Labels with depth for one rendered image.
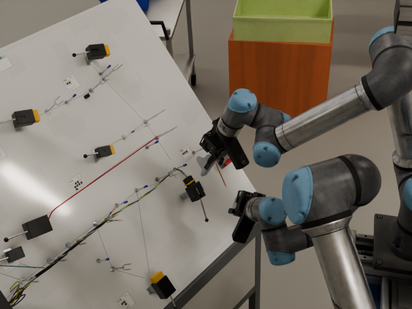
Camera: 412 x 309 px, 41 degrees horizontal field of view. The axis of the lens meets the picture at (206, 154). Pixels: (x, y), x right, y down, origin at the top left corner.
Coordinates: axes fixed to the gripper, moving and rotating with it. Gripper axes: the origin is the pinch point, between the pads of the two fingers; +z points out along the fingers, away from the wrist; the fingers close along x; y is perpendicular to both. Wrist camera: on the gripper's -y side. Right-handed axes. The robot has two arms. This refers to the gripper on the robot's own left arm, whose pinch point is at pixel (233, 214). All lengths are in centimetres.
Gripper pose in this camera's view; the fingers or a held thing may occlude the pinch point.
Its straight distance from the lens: 186.0
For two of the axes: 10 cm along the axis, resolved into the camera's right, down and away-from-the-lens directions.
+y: 2.7, -9.5, 1.5
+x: -9.2, -3.0, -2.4
